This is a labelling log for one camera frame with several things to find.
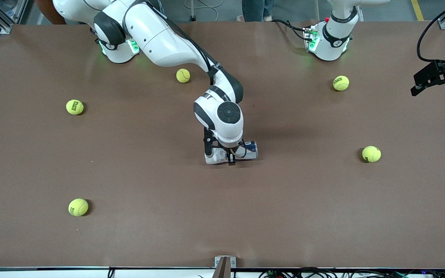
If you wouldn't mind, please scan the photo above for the white blue tennis ball can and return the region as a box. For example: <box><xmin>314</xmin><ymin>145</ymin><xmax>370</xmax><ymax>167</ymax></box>
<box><xmin>205</xmin><ymin>141</ymin><xmax>258</xmax><ymax>165</ymax></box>

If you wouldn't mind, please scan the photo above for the person in blue jeans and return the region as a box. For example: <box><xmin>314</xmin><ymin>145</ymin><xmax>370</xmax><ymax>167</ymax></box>
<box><xmin>236</xmin><ymin>0</ymin><xmax>275</xmax><ymax>22</ymax></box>

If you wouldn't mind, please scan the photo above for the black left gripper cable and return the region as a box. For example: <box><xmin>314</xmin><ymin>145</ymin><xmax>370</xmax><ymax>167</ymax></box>
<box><xmin>416</xmin><ymin>0</ymin><xmax>445</xmax><ymax>64</ymax></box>

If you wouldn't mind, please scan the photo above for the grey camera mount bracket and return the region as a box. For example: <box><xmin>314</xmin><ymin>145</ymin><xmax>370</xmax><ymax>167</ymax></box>
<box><xmin>212</xmin><ymin>256</ymin><xmax>237</xmax><ymax>278</ymax></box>

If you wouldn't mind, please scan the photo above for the black left arm base cable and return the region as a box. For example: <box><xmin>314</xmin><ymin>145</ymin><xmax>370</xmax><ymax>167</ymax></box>
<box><xmin>272</xmin><ymin>19</ymin><xmax>310</xmax><ymax>41</ymax></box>

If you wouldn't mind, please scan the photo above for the white floor cable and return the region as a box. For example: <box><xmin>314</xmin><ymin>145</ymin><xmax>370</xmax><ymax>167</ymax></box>
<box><xmin>184</xmin><ymin>0</ymin><xmax>220</xmax><ymax>22</ymax></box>

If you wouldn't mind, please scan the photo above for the black cable bundle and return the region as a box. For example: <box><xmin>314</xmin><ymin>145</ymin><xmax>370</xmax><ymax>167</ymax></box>
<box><xmin>259</xmin><ymin>266</ymin><xmax>445</xmax><ymax>278</ymax></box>

